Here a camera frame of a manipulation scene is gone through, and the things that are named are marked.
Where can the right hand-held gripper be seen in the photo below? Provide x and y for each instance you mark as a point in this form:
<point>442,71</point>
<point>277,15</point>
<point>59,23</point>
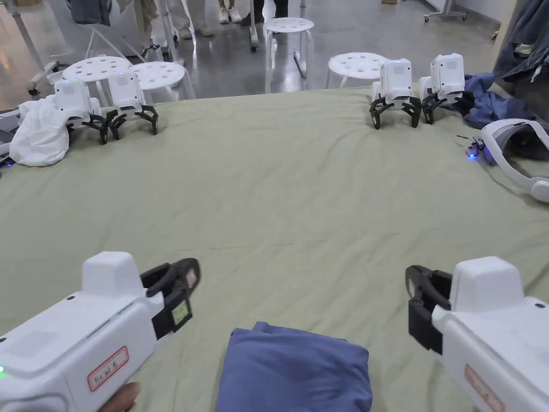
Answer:
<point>493,334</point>

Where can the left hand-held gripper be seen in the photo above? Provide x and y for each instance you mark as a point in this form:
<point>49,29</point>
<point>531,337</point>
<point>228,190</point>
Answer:
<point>64,343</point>

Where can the person's left hand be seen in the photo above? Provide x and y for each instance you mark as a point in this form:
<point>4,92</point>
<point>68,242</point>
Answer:
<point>122,399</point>

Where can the folded blue garment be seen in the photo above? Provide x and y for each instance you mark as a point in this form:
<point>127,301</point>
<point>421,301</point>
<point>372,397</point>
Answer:
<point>291,369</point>

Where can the bed with pale green sheet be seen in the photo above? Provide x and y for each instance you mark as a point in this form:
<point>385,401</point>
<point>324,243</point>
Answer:
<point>274,193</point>

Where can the small black device blue light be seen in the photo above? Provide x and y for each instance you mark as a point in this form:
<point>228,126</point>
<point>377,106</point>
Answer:
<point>475,148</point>

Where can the white cloth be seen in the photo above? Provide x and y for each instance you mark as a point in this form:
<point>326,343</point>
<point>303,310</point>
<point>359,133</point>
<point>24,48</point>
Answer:
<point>40,133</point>

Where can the spare white hand-held gripper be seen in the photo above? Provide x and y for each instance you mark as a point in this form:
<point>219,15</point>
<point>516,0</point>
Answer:
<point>75,96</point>
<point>125,92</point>
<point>396,81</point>
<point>448,77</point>

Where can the crumpled blue garment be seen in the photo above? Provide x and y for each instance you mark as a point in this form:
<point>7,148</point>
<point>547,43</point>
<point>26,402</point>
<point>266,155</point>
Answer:
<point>489,103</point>

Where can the white grey headset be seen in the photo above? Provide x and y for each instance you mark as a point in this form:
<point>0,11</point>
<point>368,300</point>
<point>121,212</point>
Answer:
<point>5,141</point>

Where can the beige hanging garment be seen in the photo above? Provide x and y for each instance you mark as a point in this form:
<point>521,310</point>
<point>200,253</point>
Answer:
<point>148,17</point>

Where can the grey blue hanging garments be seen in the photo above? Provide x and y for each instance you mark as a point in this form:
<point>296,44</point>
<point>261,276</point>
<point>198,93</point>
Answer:
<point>525,34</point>

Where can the grey hanging garment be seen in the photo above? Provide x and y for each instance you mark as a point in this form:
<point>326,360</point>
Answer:
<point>90,10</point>

